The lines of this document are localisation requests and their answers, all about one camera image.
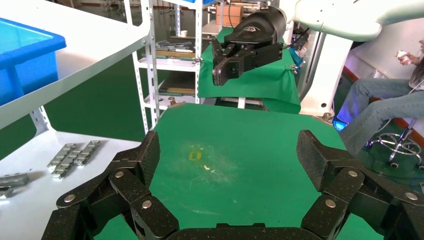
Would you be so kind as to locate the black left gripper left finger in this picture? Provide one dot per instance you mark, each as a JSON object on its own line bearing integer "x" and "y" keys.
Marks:
{"x": 129, "y": 185}

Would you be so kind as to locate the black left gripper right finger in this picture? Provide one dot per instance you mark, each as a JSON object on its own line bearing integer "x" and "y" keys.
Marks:
{"x": 344, "y": 182}

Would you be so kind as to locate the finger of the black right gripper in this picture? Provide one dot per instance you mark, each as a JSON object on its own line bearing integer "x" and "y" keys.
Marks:
{"x": 225, "y": 71}
{"x": 265, "y": 56}

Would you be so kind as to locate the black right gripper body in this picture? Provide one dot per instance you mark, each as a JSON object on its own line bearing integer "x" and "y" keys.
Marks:
{"x": 258, "y": 30}

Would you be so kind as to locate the small white handheld item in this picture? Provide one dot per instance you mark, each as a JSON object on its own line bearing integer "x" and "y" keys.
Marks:
{"x": 401, "y": 53}

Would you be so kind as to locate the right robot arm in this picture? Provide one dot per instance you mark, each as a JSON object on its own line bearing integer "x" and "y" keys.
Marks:
{"x": 331, "y": 16}

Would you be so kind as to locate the person's hand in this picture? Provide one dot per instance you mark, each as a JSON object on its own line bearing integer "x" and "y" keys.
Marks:
{"x": 406, "y": 60}

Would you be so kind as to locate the silver binder clip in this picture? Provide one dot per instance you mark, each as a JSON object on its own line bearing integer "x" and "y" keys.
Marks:
{"x": 292, "y": 69}
{"x": 326, "y": 117}
{"x": 175, "y": 103}
{"x": 199, "y": 60}

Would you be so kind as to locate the green background table cloth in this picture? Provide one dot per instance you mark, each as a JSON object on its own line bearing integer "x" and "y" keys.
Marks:
{"x": 265, "y": 86}

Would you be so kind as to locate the blue plastic bag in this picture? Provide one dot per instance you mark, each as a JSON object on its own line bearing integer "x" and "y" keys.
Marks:
{"x": 295, "y": 56}

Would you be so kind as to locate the brown cardboard box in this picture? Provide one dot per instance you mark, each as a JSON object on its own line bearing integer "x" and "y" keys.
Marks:
{"x": 228, "y": 15}

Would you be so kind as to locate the white background shelf rack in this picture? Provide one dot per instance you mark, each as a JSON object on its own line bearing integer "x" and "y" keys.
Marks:
{"x": 198, "y": 49}

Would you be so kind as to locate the silver linked metal strip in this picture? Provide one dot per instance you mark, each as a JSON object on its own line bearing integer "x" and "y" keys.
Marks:
{"x": 61, "y": 155}
{"x": 66, "y": 164}
{"x": 86, "y": 153}

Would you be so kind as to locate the white paper cup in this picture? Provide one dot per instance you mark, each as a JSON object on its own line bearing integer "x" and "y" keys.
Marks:
{"x": 184, "y": 33}

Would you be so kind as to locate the pile of hand tools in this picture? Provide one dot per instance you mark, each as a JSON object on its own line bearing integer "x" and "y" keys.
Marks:
{"x": 174, "y": 45}

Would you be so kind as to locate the chrome swivel stool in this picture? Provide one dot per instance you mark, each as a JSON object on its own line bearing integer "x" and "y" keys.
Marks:
{"x": 397, "y": 145}

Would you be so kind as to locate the white robot torso column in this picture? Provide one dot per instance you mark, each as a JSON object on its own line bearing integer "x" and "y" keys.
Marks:
{"x": 326, "y": 76}

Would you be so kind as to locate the white perforated shelf upright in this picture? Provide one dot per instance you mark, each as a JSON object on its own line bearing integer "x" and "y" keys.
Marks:
{"x": 40, "y": 120}
{"x": 150, "y": 82}

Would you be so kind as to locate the small white scrap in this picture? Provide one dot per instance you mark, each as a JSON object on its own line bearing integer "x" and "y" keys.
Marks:
{"x": 208, "y": 168}

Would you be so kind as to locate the seated person in jeans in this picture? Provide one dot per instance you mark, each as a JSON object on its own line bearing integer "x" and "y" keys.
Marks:
{"x": 371, "y": 99}

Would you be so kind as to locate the white plain shelf board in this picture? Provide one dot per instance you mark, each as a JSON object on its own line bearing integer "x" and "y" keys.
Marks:
{"x": 26, "y": 212}

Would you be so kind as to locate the silver metal bar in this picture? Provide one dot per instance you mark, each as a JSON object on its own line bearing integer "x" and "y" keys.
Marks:
{"x": 13, "y": 180}

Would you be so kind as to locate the white metal shelf cart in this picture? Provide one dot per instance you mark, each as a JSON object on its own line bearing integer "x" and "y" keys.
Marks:
{"x": 92, "y": 39}

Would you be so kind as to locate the blue plastic tray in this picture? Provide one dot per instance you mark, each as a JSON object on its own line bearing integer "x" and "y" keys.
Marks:
{"x": 26, "y": 66}

